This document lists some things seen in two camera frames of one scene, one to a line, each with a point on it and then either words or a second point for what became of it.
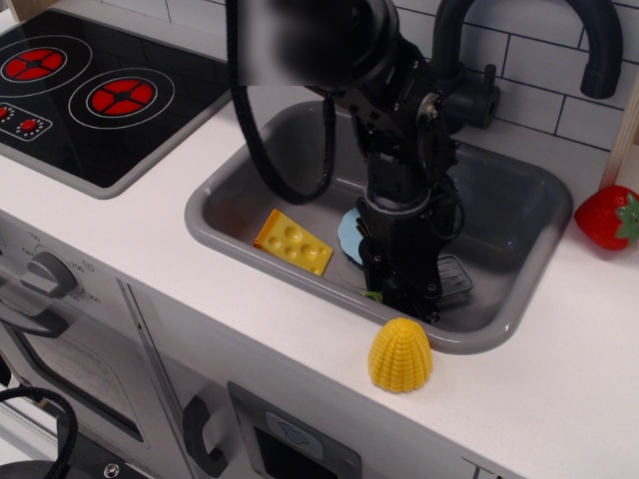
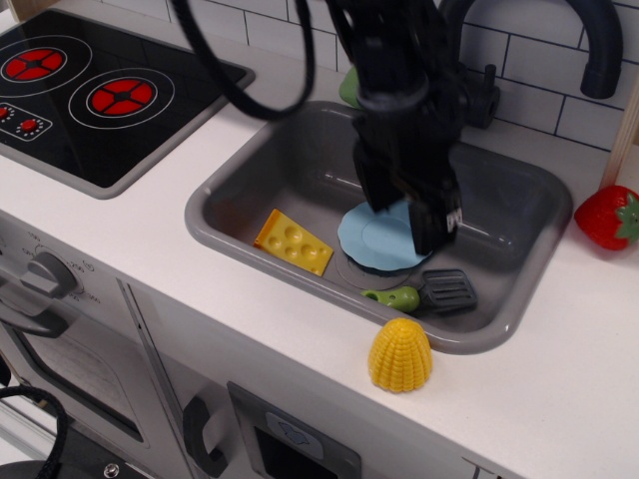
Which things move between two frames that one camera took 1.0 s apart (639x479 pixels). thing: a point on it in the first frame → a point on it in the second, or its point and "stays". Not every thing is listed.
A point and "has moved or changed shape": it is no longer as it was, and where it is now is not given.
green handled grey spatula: x=453 y=273 has moved or changed shape
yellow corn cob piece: x=400 y=357 stays
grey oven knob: x=49 y=274 stays
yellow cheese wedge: x=291 y=240 stays
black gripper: x=401 y=234 → x=413 y=125
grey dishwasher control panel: x=281 y=445 stays
